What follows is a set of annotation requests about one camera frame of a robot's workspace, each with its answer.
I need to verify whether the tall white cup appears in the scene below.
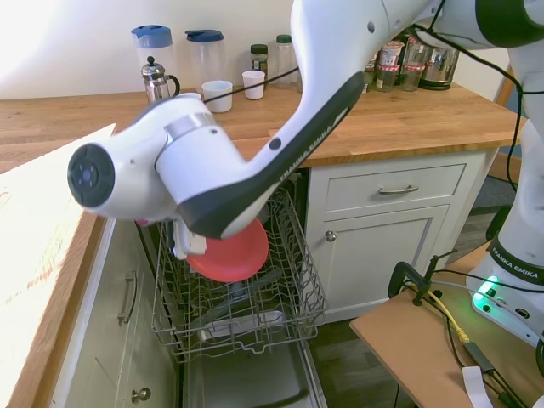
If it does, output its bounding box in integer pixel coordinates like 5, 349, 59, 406
241, 70, 267, 101

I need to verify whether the metal drawer bar handle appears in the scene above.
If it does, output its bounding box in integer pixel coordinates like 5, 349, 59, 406
378, 184, 420, 196

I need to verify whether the open dishwasher door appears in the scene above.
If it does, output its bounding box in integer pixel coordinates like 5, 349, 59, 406
181, 338, 329, 408

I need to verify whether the clear bottle green lid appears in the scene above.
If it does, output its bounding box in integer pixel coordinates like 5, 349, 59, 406
275, 34, 299, 89

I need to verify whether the spice jar dark lid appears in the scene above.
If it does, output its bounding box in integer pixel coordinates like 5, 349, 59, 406
249, 43, 269, 76

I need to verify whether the red plastic plate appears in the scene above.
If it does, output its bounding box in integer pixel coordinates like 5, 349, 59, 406
186, 218, 270, 284

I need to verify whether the tall clear glass jar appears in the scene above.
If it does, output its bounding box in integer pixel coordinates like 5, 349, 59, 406
403, 37, 428, 67

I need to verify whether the brown wooden mounting board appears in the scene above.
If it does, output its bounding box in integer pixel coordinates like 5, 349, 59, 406
349, 287, 544, 408

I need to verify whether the wide white cup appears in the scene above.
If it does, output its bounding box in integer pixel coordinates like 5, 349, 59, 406
201, 79, 235, 114

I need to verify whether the white tape strip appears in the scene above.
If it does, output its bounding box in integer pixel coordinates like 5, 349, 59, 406
462, 365, 495, 408

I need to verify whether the stainless steel electric kettle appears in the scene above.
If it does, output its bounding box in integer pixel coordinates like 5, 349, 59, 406
417, 41, 462, 91

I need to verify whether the metal cabinet bar handle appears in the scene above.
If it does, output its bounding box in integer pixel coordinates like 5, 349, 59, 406
116, 271, 139, 326

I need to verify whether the grey wire dishwasher rack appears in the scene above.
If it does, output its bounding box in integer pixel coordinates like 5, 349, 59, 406
150, 186, 328, 363

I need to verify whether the white drawer front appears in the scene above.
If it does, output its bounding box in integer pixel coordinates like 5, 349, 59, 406
326, 162, 468, 214

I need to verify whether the glass french press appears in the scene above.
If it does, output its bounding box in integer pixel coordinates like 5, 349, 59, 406
140, 55, 182, 107

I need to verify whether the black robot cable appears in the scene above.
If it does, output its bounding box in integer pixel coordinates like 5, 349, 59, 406
202, 0, 525, 193

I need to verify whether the clear pitcher light-blue lid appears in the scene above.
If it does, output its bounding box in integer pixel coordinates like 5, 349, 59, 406
130, 25, 173, 88

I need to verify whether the yellow cable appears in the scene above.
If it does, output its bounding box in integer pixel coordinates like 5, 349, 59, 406
426, 288, 471, 343

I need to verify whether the clear pitcher dark-blue lid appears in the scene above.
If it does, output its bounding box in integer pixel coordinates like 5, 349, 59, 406
184, 29, 227, 94

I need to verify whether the white cabinet door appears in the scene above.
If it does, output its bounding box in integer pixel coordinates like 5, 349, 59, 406
321, 204, 451, 316

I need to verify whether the black C-clamp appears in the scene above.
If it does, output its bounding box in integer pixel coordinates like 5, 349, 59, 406
388, 253, 444, 307

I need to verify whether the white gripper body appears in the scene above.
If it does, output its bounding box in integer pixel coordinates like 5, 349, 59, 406
172, 220, 209, 262

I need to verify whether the black cable adapter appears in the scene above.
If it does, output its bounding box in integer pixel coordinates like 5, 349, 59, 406
462, 339, 497, 376

